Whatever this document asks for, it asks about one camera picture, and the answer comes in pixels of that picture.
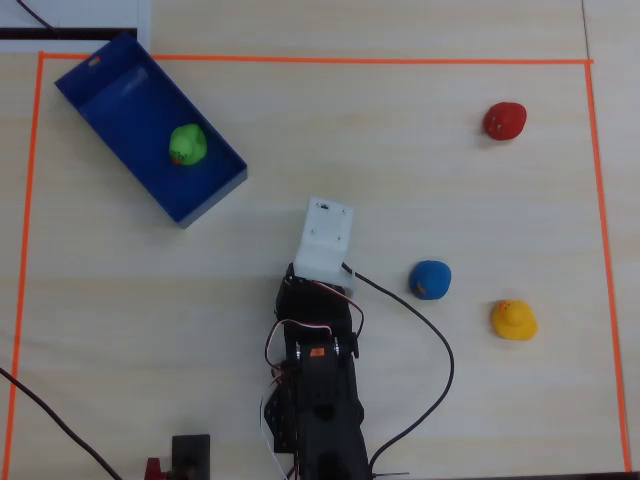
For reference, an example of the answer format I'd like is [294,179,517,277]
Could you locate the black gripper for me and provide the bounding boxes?
[273,262,365,359]

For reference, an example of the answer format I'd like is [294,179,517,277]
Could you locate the green rubber duck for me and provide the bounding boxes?
[167,123,209,168]

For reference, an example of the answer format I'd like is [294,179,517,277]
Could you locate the blue rubber duck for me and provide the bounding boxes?
[408,259,453,302]

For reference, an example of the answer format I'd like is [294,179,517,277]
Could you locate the yellow rubber duck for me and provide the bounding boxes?
[490,298,539,343]

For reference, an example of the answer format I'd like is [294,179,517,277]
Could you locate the red rubber duck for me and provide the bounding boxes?
[482,101,529,143]

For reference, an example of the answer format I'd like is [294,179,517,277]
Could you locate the blue plastic box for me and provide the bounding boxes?
[53,33,250,231]

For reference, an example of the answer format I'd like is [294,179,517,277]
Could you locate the small black red device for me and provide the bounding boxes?
[171,433,212,480]

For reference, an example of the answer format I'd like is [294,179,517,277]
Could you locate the orange tape strip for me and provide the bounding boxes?
[583,59,634,474]
[3,50,47,480]
[37,50,595,66]

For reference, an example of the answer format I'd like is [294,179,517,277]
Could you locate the wrist servo wire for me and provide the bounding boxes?
[263,279,366,374]

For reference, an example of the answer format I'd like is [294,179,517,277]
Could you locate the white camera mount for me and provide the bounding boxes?
[293,195,358,297]

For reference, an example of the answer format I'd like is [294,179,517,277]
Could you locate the shoulder servo wire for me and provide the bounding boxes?
[258,372,301,479]

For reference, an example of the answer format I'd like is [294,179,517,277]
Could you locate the black camera cable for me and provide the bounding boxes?
[340,262,456,476]

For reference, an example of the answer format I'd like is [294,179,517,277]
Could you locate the red clamp handle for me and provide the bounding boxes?
[144,456,174,480]

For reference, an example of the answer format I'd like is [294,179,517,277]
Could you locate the long black cable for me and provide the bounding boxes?
[0,367,124,480]

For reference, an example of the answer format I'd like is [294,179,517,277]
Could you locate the thin black cable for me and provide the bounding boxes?
[16,0,59,35]

